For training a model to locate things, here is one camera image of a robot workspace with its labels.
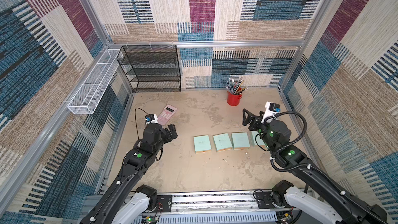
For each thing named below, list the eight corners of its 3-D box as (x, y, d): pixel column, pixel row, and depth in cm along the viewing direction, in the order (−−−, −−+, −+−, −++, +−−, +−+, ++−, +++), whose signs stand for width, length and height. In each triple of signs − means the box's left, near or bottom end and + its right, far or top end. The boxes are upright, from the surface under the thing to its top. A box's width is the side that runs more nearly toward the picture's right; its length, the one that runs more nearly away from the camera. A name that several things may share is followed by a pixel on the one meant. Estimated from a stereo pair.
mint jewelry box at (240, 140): (233, 149, 92) (234, 146, 89) (231, 135, 98) (232, 132, 95) (248, 149, 92) (250, 146, 89) (245, 135, 98) (247, 131, 95)
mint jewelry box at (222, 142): (216, 152, 92) (217, 149, 89) (212, 138, 97) (213, 135, 94) (232, 149, 93) (233, 146, 90) (227, 135, 99) (228, 132, 96)
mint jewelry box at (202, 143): (195, 153, 90) (194, 151, 88) (193, 138, 96) (193, 136, 94) (211, 151, 91) (212, 149, 89) (209, 136, 97) (209, 134, 95)
